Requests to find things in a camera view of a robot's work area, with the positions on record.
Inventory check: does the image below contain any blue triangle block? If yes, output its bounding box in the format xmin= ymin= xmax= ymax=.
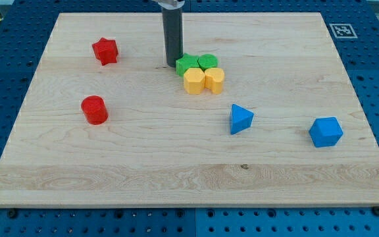
xmin=230 ymin=104 xmax=254 ymax=135

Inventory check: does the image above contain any black bolt front right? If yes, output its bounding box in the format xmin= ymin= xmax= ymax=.
xmin=372 ymin=206 xmax=379 ymax=217

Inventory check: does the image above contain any green cylinder block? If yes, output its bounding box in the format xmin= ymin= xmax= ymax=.
xmin=197 ymin=54 xmax=218 ymax=71

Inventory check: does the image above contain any white fiducial marker tag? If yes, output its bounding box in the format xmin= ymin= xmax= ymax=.
xmin=330 ymin=23 xmax=357 ymax=39

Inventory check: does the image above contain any red star block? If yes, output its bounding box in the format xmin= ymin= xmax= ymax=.
xmin=91 ymin=38 xmax=119 ymax=66

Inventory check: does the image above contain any yellow heart block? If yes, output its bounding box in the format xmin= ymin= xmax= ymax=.
xmin=205 ymin=68 xmax=225 ymax=94

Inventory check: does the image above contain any light wooden board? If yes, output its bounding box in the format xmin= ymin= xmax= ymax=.
xmin=0 ymin=13 xmax=379 ymax=209

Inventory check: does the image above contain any green star block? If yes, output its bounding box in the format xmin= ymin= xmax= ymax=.
xmin=175 ymin=53 xmax=199 ymax=77

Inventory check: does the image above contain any yellow hexagon block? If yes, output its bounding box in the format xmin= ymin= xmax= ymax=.
xmin=184 ymin=68 xmax=205 ymax=94

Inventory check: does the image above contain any black bolt front left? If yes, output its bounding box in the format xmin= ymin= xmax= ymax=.
xmin=7 ymin=209 xmax=18 ymax=219

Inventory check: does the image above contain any red cylinder block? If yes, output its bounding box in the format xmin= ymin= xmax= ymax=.
xmin=81 ymin=95 xmax=109 ymax=125

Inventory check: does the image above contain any blue cube block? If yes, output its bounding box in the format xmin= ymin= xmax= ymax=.
xmin=309 ymin=117 xmax=343 ymax=147

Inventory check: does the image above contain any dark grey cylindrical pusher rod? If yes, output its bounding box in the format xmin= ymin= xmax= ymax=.
xmin=162 ymin=7 xmax=184 ymax=68

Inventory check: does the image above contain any silver metal rod mount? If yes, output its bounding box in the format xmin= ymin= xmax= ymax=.
xmin=152 ymin=0 xmax=185 ymax=9

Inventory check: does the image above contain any black bolt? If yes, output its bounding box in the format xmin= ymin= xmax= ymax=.
xmin=7 ymin=209 xmax=18 ymax=219
xmin=372 ymin=206 xmax=379 ymax=217

